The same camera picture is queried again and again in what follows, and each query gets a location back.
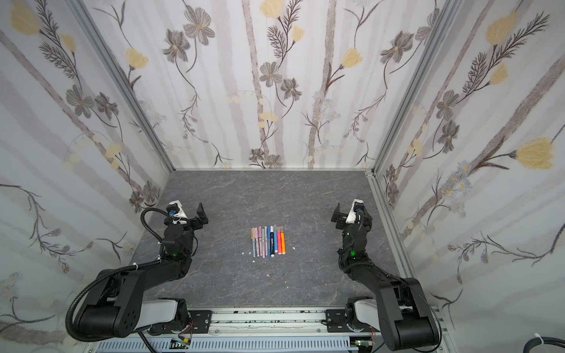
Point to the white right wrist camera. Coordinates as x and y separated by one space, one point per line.
357 212

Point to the pink highlighter pen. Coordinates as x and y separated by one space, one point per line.
279 241

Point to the black white marker pen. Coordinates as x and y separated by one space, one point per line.
272 255

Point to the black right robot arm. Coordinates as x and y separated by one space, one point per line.
399 309

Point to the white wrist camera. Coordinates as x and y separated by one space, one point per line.
175 210
357 212

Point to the pink pastel pen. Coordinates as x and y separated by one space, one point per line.
256 242

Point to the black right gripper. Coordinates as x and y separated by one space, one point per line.
344 216

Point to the orange highlighter pen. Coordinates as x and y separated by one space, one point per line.
282 241

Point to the small circuit board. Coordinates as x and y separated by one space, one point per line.
183 343

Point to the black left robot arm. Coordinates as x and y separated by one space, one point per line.
113 305

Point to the purple pastel pen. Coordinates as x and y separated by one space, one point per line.
259 242

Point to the light blue highlighter pen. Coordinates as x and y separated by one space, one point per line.
275 239

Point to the yellow pastel pen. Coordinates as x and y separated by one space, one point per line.
253 237

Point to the black cable loop corner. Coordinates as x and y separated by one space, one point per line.
543 340

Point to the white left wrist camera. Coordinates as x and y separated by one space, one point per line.
175 210

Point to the white cable duct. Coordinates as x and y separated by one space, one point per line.
260 344

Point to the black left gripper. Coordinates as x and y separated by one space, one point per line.
194 223

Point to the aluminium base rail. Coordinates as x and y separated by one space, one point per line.
255 322

